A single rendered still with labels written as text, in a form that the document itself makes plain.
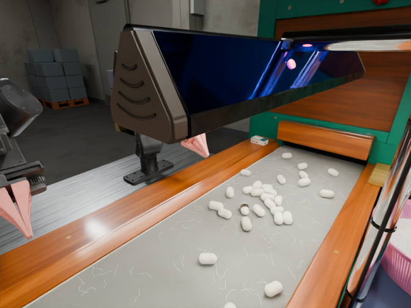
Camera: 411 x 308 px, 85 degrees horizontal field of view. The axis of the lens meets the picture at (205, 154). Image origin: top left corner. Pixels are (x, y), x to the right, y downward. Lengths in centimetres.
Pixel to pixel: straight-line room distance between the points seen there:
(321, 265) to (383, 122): 56
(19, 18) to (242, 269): 744
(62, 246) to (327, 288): 46
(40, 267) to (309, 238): 51
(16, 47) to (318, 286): 742
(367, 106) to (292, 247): 55
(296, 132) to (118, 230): 67
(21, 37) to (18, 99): 710
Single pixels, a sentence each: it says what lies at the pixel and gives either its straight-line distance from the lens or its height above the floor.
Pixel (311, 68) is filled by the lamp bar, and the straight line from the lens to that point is 37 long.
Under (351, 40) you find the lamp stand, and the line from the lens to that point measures 31.
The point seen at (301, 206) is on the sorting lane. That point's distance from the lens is 64.
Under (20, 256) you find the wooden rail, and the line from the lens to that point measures 55.
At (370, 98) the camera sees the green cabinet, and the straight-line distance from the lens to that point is 89.
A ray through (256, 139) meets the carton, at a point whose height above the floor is 78.
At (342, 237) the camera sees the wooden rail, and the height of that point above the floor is 76.
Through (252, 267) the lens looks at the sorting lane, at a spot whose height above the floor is 74.
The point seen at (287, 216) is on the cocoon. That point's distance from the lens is 56.
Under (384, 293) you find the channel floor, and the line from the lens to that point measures 61.
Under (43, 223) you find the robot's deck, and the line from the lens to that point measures 79.
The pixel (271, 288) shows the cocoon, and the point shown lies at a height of 76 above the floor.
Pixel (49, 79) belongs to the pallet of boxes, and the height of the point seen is 61.
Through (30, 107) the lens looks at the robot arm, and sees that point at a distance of 45.
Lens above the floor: 109
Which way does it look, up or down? 24 degrees down
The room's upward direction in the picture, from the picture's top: straight up
